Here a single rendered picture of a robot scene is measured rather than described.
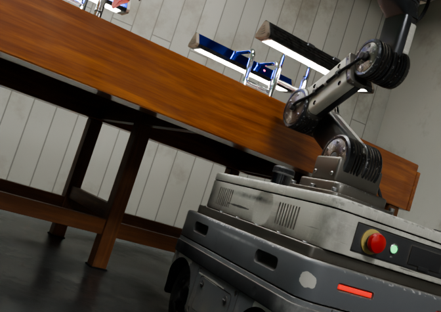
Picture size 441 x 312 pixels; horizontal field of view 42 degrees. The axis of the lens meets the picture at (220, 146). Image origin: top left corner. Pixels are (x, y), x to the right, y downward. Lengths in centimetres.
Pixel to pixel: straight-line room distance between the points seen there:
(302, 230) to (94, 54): 74
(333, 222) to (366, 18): 361
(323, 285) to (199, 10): 308
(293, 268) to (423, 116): 330
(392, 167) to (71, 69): 127
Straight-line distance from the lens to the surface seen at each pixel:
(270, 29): 226
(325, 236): 118
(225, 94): 178
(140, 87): 165
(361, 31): 466
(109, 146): 379
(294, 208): 130
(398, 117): 459
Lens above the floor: 39
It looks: 5 degrees up
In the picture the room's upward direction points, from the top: 18 degrees clockwise
